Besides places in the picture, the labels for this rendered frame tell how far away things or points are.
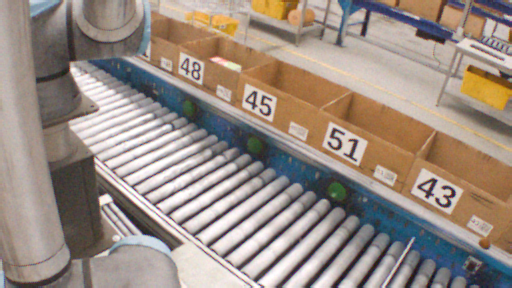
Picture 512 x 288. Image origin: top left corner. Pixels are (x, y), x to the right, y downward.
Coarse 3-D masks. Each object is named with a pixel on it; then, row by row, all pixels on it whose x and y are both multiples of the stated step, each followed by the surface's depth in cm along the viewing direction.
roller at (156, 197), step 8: (224, 152) 166; (232, 152) 167; (208, 160) 161; (216, 160) 160; (224, 160) 163; (232, 160) 167; (200, 168) 154; (208, 168) 156; (216, 168) 160; (184, 176) 149; (192, 176) 150; (200, 176) 153; (168, 184) 143; (176, 184) 144; (184, 184) 147; (152, 192) 139; (160, 192) 139; (168, 192) 141; (176, 192) 145; (152, 200) 136; (160, 200) 139
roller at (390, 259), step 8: (392, 248) 132; (400, 248) 132; (384, 256) 130; (392, 256) 129; (384, 264) 125; (392, 264) 126; (376, 272) 122; (384, 272) 122; (368, 280) 120; (376, 280) 119; (384, 280) 121
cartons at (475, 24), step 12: (384, 0) 518; (396, 0) 509; (408, 0) 497; (420, 0) 486; (432, 0) 475; (444, 0) 479; (504, 0) 434; (420, 12) 492; (432, 12) 481; (444, 12) 472; (456, 12) 462; (444, 24) 479; (456, 24) 468; (468, 24) 458; (480, 24) 447; (480, 36) 468
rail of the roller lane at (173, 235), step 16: (96, 160) 149; (112, 176) 143; (112, 192) 142; (128, 192) 138; (128, 208) 139; (144, 208) 132; (144, 224) 135; (160, 224) 127; (176, 224) 128; (176, 240) 125; (192, 240) 123; (208, 256) 119
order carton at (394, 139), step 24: (360, 96) 164; (336, 120) 142; (360, 120) 168; (384, 120) 161; (408, 120) 154; (312, 144) 153; (384, 144) 133; (408, 144) 158; (360, 168) 143; (408, 168) 131
